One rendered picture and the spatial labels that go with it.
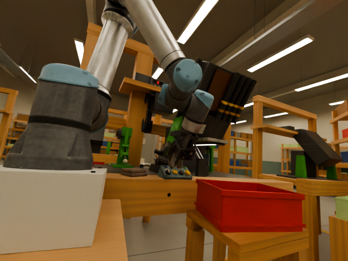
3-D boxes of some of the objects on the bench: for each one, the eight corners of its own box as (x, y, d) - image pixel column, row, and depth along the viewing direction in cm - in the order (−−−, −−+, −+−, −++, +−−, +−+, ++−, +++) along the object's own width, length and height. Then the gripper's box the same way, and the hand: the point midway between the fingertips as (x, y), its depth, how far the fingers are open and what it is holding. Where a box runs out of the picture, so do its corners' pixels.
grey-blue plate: (209, 176, 99) (210, 154, 102) (206, 176, 99) (207, 154, 101) (200, 174, 108) (201, 153, 110) (197, 174, 107) (199, 153, 109)
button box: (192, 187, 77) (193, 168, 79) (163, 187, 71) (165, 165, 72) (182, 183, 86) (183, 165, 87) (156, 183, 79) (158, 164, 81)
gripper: (184, 134, 57) (165, 178, 65) (204, 137, 61) (185, 178, 69) (176, 123, 64) (160, 164, 72) (195, 127, 68) (178, 165, 76)
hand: (171, 164), depth 73 cm, fingers closed
